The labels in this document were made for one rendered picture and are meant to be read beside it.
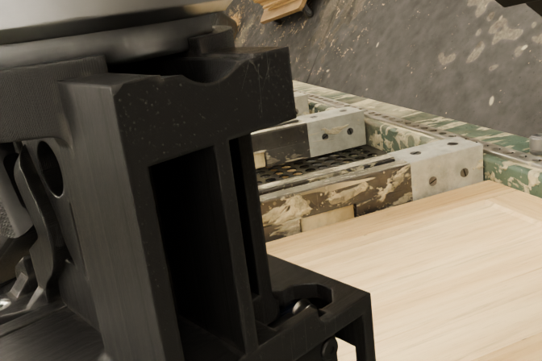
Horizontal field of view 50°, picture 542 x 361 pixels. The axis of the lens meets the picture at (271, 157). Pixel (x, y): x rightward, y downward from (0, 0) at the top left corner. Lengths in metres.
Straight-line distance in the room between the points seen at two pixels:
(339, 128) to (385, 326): 0.63
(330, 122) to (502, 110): 1.23
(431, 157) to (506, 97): 1.47
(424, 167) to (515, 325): 0.33
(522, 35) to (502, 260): 1.80
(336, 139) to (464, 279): 0.57
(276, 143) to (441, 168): 0.36
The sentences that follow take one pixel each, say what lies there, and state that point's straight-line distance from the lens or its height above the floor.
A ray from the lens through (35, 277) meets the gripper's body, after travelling 0.17.
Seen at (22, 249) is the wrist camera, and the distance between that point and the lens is 0.17.
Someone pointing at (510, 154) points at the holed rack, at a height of 0.89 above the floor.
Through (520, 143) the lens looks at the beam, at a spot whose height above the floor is 0.84.
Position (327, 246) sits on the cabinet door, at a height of 1.13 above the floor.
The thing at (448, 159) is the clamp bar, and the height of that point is 0.97.
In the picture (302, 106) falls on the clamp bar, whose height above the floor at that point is 0.92.
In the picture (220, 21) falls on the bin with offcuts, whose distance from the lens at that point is 5.17.
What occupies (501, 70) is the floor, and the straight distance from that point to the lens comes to 2.39.
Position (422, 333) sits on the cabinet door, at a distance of 0.56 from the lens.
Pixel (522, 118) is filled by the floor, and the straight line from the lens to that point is 2.21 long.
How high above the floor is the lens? 1.53
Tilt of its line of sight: 26 degrees down
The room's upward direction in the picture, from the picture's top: 65 degrees counter-clockwise
